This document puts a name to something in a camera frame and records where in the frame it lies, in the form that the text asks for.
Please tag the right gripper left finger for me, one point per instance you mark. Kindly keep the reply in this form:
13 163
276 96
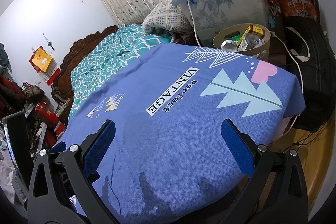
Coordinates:
61 188

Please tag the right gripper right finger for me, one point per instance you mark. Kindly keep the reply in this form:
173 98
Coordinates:
276 189

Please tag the crushed green soda can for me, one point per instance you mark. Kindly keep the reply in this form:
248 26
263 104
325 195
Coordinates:
229 45

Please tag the yellow small cardboard box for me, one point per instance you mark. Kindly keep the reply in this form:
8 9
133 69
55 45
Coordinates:
251 38

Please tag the red gift box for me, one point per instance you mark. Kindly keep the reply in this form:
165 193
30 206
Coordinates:
43 113

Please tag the brown handbag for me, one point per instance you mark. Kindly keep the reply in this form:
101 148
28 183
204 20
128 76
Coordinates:
33 93

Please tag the blue printed blanket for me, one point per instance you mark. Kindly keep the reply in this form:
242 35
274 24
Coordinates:
168 157

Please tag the teal patterned duvet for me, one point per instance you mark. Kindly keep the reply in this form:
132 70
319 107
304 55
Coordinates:
113 53

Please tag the red orange shopping bag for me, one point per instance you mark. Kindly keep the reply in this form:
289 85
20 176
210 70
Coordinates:
302 8

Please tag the lower clear storage bin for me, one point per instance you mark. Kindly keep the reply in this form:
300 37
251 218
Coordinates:
211 16

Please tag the folded checkered quilt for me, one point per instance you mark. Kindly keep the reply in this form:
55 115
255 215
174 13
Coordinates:
166 17

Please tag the grey wall shelves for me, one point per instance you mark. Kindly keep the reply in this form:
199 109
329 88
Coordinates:
38 134

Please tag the red yellow wall calendar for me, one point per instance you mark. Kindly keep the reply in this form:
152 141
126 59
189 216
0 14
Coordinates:
44 65

